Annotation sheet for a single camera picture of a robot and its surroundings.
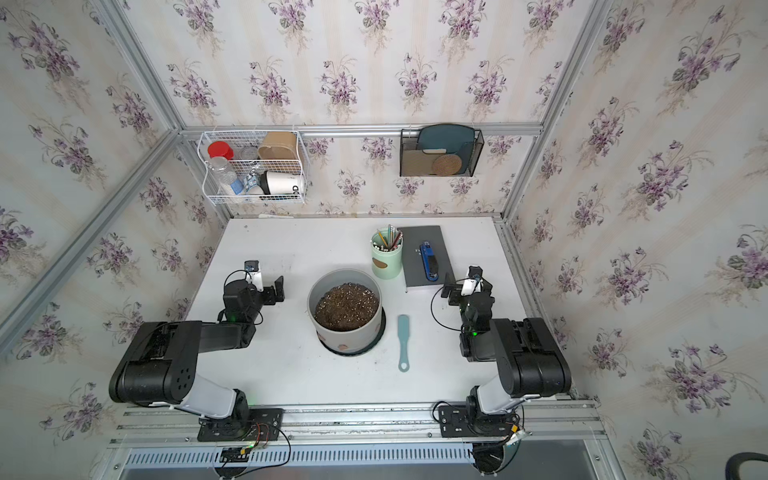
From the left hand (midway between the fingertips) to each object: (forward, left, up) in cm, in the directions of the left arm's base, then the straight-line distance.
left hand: (272, 278), depth 93 cm
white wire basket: (+28, +6, +23) cm, 36 cm away
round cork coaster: (+31, -56, +22) cm, 68 cm away
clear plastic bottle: (+23, +14, +23) cm, 36 cm away
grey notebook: (+6, -46, -3) cm, 46 cm away
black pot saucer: (-22, -29, -3) cm, 36 cm away
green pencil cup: (+4, -37, +8) cm, 38 cm away
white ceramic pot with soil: (-11, -25, +3) cm, 27 cm away
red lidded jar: (+31, +16, +27) cm, 44 cm away
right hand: (-1, -61, +4) cm, 61 cm away
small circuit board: (-45, +1, -9) cm, 46 cm away
